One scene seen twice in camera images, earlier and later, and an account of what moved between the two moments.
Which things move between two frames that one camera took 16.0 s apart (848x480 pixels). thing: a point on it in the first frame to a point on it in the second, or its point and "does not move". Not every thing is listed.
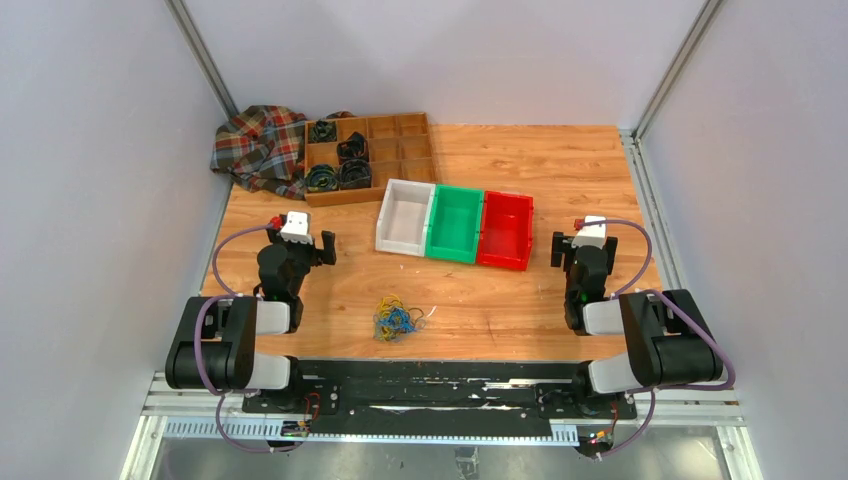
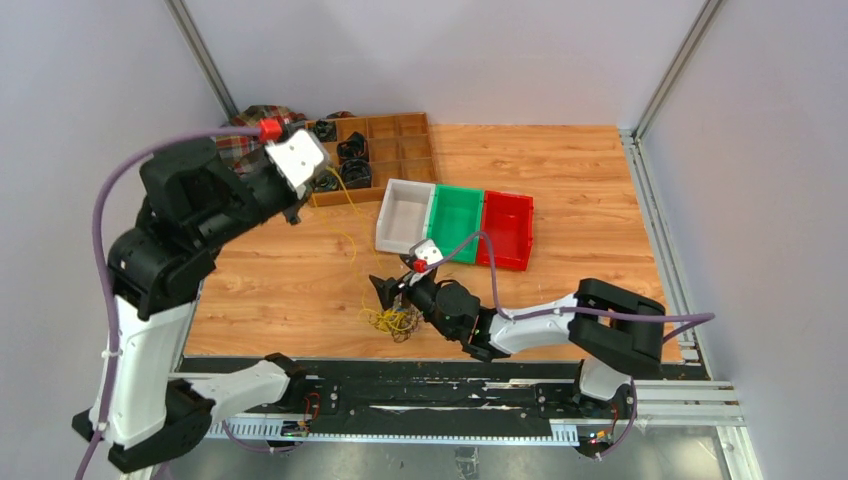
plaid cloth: (263, 148) does not move
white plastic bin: (404, 224) does not move
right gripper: (562, 246) to (387, 290)
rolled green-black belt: (322, 178) does not move
